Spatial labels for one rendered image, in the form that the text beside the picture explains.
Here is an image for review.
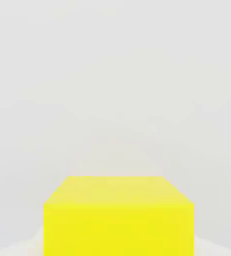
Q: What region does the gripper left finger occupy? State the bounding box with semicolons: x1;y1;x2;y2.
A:
0;225;45;256

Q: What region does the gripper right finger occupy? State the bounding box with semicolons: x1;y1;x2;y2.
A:
194;235;231;256

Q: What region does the small yellow cube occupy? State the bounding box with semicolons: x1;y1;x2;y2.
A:
43;175;196;256

